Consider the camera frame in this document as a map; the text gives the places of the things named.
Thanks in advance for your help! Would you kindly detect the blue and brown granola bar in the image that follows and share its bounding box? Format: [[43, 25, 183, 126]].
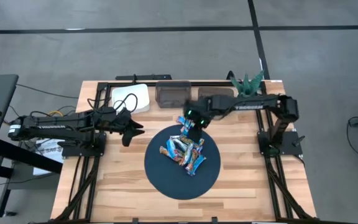
[[194, 138, 206, 154], [159, 146, 183, 163], [185, 136, 200, 149]]

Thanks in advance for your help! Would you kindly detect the black metal table frame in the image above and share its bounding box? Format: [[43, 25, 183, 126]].
[[51, 80, 315, 223]]

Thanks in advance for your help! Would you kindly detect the round dark blue woven mat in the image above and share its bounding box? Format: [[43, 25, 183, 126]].
[[144, 124, 222, 200]]

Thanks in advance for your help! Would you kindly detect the white printed cardboard box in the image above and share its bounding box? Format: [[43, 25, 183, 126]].
[[32, 138, 65, 176]]

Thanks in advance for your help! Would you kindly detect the white plastic bin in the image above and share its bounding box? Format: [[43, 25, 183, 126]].
[[111, 83, 151, 114]]

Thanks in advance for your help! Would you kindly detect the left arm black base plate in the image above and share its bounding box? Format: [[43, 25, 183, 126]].
[[57, 132, 107, 157]]

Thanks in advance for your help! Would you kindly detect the green plant in white pot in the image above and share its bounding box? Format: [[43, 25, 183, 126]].
[[230, 70, 265, 98]]

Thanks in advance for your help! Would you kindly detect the black power strip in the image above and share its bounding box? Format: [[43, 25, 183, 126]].
[[116, 73, 173, 82]]

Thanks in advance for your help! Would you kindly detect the blue and silver granola bar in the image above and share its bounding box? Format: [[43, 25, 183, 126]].
[[177, 116, 195, 138]]

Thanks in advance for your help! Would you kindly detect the grey translucent plastic bin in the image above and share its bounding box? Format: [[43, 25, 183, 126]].
[[155, 80, 193, 109], [197, 86, 235, 100]]

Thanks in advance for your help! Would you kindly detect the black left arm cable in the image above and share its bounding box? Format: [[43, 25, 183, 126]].
[[87, 93, 139, 116]]

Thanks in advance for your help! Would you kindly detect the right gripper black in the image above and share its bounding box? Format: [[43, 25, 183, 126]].
[[183, 98, 218, 144]]

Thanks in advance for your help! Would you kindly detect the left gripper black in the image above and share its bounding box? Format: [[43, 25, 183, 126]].
[[103, 106, 146, 147]]

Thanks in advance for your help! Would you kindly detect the black floor cable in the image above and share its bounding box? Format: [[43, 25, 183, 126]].
[[16, 83, 79, 100]]

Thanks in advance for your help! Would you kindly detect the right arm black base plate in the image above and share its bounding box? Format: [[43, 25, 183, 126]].
[[257, 130, 306, 156]]

